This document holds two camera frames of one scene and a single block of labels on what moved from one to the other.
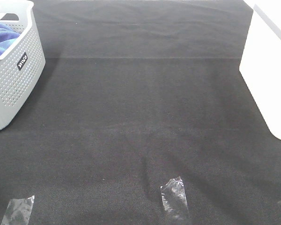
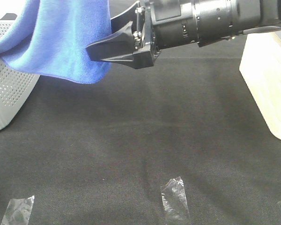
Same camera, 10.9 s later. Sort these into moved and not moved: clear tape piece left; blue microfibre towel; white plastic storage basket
Moved: blue microfibre towel
Not moved: clear tape piece left; white plastic storage basket
